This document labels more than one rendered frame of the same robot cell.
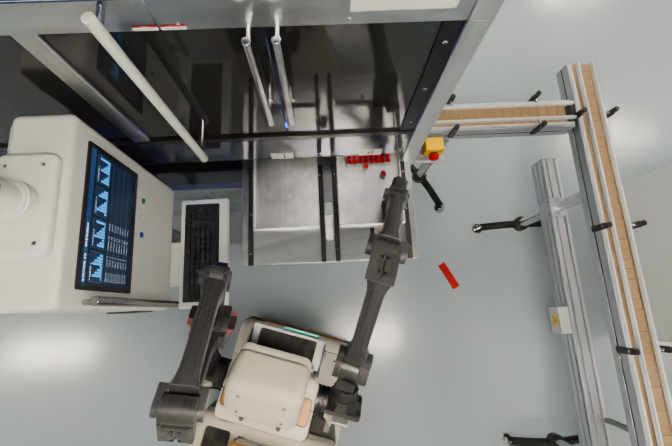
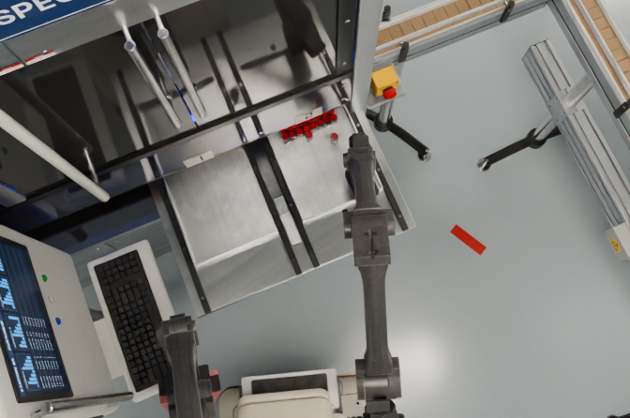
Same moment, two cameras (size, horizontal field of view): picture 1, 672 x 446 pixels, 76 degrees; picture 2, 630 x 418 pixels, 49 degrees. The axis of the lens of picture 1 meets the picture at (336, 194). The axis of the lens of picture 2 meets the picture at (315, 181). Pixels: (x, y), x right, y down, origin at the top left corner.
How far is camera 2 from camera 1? 0.33 m
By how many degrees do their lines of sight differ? 3
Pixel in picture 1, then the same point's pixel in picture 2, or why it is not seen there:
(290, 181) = (219, 187)
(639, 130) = not seen: outside the picture
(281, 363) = (292, 404)
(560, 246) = (591, 149)
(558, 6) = not seen: outside the picture
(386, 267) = (375, 245)
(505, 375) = (585, 342)
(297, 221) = (247, 235)
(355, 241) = (329, 234)
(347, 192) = (297, 176)
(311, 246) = (276, 261)
